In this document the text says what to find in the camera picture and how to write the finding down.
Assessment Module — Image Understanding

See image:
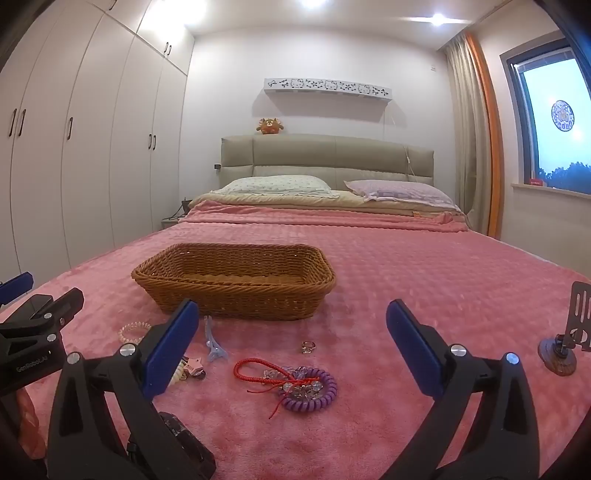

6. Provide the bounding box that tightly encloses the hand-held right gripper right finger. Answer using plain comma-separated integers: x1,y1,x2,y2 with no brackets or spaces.
385,299,541,480

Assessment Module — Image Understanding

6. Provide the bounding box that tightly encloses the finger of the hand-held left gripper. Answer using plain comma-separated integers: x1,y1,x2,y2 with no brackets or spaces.
0,271,34,306
18,287,85,325

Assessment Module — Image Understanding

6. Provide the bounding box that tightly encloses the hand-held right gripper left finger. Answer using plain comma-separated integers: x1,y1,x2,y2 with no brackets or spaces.
46,299,200,480

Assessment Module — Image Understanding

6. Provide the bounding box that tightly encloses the clear plastic syringe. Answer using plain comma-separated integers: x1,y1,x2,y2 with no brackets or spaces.
204,315,230,362

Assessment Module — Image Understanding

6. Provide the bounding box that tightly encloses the red braided cord bracelet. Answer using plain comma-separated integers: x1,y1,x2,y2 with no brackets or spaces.
233,359,324,420

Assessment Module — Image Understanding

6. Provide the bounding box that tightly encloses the brown wicker basket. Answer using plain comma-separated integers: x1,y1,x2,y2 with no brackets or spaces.
130,243,337,321

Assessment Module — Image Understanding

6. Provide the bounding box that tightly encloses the purple spiral hair tie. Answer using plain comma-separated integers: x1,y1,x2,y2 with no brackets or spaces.
280,368,338,413

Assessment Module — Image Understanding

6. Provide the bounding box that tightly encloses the clear crystal bead bracelet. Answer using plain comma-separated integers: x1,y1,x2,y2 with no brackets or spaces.
263,366,321,400

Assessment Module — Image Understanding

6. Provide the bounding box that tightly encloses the pink fleece blanket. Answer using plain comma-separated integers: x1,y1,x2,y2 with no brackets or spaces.
0,203,591,480

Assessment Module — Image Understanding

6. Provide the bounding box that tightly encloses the white wardrobe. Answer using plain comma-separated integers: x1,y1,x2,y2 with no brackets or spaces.
0,0,195,289

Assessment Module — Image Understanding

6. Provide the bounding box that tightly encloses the metal phone stand wooden base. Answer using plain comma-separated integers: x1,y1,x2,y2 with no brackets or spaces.
538,281,591,377

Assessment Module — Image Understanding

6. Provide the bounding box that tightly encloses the light purple pillow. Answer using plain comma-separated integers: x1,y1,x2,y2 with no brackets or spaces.
344,180,461,212

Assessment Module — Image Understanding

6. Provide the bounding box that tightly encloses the beige bed cover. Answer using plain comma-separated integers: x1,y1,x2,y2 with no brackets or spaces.
188,190,462,217

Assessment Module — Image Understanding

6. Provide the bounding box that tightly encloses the orange curtain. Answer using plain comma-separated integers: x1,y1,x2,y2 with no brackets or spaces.
464,32,505,241

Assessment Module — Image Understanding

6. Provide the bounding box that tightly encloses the white floral pillow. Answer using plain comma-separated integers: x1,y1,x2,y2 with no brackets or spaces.
210,175,340,200

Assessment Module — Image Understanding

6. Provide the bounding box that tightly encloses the windowsill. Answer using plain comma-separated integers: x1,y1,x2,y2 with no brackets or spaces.
510,182,591,200

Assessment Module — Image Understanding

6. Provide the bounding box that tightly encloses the beige padded headboard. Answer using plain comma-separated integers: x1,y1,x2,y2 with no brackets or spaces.
221,134,435,192

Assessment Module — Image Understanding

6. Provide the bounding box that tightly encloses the beige curtain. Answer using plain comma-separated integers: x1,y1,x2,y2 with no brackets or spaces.
444,34,492,236

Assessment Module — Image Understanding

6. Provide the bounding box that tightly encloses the round window sticker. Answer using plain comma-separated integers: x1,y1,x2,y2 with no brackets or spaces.
551,100,574,131

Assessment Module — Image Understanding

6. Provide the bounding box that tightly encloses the white cutout wall shelf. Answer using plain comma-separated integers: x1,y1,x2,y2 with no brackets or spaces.
263,78,393,100

